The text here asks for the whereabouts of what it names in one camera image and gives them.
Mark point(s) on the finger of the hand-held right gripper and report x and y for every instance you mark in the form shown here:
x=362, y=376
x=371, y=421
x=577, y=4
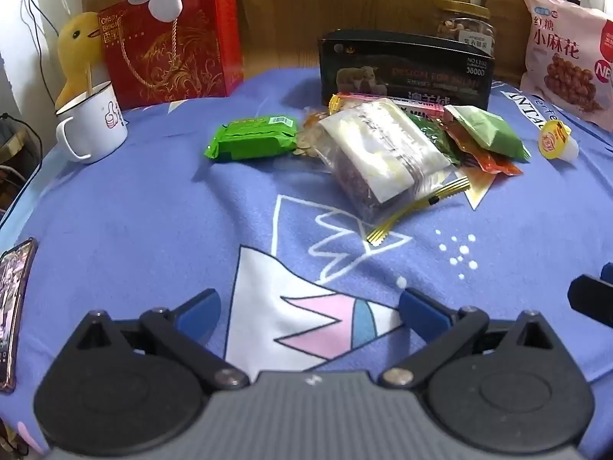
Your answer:
x=591, y=294

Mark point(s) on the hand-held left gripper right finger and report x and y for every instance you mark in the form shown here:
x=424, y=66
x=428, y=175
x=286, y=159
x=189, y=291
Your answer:
x=422, y=310

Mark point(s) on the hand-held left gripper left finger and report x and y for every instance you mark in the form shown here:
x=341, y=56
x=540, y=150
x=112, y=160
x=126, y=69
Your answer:
x=198, y=310

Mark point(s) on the clear bag purple cake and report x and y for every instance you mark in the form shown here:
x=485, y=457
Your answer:
x=383, y=148

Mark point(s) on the bright green snack packet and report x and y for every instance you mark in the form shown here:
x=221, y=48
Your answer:
x=249, y=141

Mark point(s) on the light green snack packet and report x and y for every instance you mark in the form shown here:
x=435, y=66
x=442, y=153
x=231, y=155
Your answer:
x=488, y=132

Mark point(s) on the clear seed packet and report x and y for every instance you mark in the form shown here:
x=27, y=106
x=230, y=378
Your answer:
x=306, y=143

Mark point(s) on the pink yellow snack packet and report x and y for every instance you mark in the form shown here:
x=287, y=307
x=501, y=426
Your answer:
x=364, y=98

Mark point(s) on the black cardboard box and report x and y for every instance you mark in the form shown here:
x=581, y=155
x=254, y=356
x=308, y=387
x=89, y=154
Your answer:
x=421, y=67

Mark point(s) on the blue printed blanket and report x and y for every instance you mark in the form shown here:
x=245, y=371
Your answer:
x=143, y=201

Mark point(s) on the orange white snack packet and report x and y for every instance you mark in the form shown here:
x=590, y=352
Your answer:
x=479, y=187

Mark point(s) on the small jelly cup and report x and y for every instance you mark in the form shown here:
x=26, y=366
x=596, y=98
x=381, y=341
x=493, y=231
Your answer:
x=558, y=141

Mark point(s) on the orange red snack packet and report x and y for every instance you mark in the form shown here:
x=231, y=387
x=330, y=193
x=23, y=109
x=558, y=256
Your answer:
x=483, y=160

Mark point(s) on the dark green snack packet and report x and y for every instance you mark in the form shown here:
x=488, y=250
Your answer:
x=433, y=136

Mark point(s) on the smartphone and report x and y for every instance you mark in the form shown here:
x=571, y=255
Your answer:
x=12, y=306

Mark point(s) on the white enamel mug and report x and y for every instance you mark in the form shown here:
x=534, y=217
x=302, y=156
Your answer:
x=103, y=124

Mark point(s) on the pink snack bag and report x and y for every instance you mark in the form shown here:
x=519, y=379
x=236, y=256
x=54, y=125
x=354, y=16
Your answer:
x=565, y=57

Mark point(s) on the red gift box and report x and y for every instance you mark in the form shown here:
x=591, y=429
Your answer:
x=191, y=48

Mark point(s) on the clear nut jar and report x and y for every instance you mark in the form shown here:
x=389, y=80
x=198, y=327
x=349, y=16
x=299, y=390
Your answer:
x=462, y=24

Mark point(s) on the yellow duck plush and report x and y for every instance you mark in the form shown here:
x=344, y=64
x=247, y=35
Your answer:
x=79, y=43

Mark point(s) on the wooden board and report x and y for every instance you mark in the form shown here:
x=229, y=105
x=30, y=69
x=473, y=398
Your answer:
x=287, y=5

